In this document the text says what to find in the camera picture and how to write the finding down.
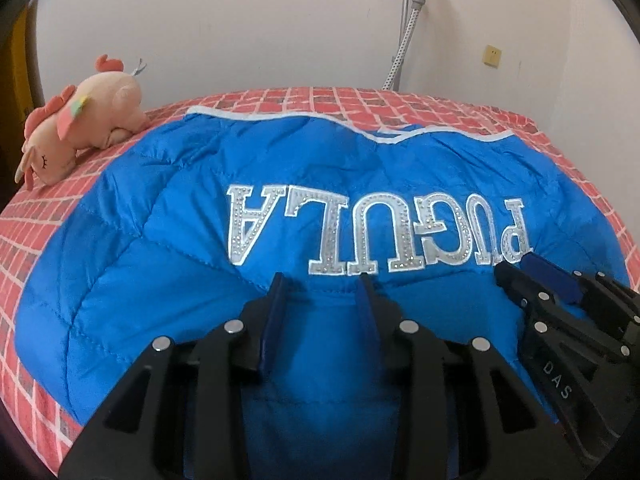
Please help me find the brown wooden door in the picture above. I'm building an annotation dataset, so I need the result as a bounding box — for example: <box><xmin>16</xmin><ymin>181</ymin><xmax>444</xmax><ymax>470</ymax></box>
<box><xmin>1</xmin><ymin>0</ymin><xmax>43</xmax><ymax>117</ymax></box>

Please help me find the yellow wall socket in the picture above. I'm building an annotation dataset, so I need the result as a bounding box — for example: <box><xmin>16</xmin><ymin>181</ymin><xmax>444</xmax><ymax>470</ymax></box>
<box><xmin>483</xmin><ymin>44</ymin><xmax>502</xmax><ymax>68</ymax></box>

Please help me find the pink unicorn plush toy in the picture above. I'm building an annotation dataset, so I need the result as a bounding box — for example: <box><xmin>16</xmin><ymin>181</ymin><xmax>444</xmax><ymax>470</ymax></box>
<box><xmin>14</xmin><ymin>54</ymin><xmax>149</xmax><ymax>190</ymax></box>

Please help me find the blue puffer jacket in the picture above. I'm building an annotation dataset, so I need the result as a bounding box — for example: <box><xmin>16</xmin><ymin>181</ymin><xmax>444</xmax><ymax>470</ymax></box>
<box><xmin>15</xmin><ymin>106</ymin><xmax>628</xmax><ymax>479</ymax></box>

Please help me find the red plaid bed cover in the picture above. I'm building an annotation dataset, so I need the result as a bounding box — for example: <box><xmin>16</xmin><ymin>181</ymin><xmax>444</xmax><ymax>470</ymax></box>
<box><xmin>1</xmin><ymin>87</ymin><xmax>639</xmax><ymax>479</ymax></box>

